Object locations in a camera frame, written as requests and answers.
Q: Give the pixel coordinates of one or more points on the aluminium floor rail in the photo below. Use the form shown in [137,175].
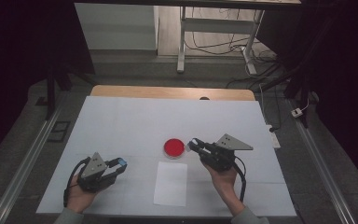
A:
[28,161]
[323,174]

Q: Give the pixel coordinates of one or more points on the small white plug adapter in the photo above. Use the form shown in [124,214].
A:
[296,112]

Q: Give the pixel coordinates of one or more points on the white paper sheet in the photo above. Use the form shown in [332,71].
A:
[171,183]

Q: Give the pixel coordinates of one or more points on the black metal stand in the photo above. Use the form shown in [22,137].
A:
[301,90]
[50,93]

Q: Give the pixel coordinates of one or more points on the person's left hand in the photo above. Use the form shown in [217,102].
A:
[79,199]

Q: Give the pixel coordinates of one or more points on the small white stamp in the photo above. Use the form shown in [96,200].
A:
[187,147]

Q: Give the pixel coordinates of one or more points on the dark curtain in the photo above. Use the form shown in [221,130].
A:
[15,62]
[341,77]

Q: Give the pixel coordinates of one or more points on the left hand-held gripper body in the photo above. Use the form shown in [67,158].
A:
[94,174]

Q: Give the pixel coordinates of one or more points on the black floor plate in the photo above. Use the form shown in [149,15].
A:
[59,131]

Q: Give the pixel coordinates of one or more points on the white power strip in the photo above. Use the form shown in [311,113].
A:
[274,138]

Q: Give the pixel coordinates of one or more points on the white metal desk frame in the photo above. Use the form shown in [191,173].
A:
[217,25]

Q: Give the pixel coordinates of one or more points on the white cabinet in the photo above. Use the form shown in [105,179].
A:
[115,26]

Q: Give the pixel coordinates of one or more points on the white table cover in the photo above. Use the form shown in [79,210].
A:
[136,118]

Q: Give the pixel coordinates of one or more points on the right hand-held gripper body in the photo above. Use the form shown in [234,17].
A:
[220,155]

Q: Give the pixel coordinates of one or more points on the person's right hand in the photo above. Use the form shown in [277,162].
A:
[227,183]

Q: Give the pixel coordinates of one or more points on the round red ink pad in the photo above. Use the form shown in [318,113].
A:
[174,148]

